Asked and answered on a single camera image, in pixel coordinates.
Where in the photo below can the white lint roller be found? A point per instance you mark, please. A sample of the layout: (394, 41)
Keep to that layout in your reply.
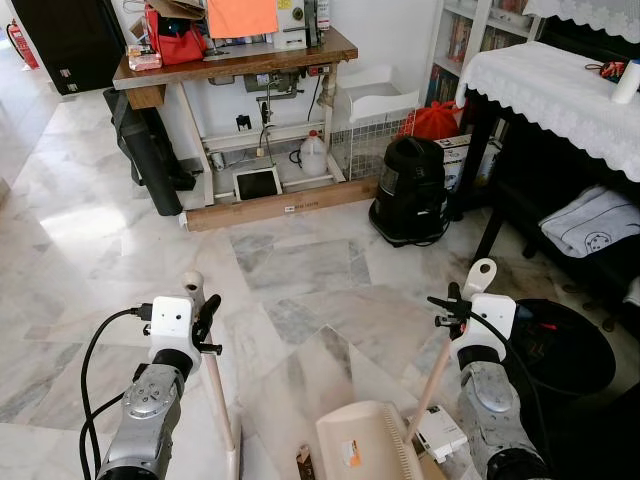
(626, 85)

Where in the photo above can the long brown cardboard box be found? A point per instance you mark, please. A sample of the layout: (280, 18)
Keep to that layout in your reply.
(280, 205)

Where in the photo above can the white sewing machine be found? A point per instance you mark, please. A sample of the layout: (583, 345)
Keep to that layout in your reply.
(295, 25)

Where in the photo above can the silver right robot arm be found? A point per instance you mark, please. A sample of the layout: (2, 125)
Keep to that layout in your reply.
(495, 400)

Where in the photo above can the white bookshelf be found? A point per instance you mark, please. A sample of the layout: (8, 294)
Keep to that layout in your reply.
(470, 45)

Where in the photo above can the white folded cloth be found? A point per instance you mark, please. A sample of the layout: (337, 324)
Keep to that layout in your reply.
(590, 222)

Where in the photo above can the white flat small box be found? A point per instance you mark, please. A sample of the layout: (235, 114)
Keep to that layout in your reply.
(442, 432)

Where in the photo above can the beige broom with wooden stick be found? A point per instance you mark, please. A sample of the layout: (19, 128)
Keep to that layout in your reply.
(193, 283)

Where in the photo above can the orange cloth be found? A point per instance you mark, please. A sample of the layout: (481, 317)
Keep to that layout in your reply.
(242, 17)

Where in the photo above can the red fire extinguisher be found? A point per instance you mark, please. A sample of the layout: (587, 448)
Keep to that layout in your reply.
(22, 45)

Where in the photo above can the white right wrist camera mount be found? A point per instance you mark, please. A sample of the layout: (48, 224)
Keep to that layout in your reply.
(492, 315)

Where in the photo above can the black cabinet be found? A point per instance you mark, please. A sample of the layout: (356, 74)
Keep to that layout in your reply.
(70, 40)

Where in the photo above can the black round bin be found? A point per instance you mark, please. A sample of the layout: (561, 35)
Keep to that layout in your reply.
(565, 350)

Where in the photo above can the wooden sewing table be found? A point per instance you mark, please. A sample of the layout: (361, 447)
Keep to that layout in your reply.
(240, 65)

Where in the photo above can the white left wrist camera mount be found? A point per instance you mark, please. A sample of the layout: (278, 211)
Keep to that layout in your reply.
(170, 322)

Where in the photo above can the black piano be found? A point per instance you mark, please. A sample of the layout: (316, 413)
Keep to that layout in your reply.
(540, 180)

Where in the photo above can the black long bag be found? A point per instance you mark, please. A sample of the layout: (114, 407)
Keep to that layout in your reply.
(150, 150)

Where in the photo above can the white lace tablecloth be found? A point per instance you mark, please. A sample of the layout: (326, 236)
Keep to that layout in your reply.
(550, 105)

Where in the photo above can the red plastic bag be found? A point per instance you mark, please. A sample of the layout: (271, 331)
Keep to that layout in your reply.
(435, 122)

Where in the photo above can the white cardboard box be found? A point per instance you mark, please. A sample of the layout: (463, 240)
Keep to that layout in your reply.
(458, 160)

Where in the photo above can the white plastic tray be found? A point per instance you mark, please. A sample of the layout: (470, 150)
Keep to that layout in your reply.
(380, 100)

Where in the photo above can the white framed tablet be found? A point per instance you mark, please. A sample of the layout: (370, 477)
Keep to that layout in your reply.
(257, 183)

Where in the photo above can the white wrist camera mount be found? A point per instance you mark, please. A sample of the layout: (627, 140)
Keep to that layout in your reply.
(492, 315)
(170, 322)

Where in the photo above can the pink small box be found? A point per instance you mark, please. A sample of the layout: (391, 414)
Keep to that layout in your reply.
(145, 58)

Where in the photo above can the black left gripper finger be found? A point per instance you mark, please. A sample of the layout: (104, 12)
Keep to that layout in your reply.
(210, 310)

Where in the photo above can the white plastic jug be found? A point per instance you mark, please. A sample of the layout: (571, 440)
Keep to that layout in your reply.
(314, 158)

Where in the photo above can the black canister vacuum cleaner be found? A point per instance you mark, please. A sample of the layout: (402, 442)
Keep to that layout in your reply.
(412, 190)

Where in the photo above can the brown small block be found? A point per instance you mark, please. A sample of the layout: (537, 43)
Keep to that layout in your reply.
(306, 463)

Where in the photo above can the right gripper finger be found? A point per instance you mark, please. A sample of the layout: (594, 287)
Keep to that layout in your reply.
(440, 302)
(455, 293)

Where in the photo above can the white lace runner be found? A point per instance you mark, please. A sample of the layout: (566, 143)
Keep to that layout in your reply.
(590, 15)

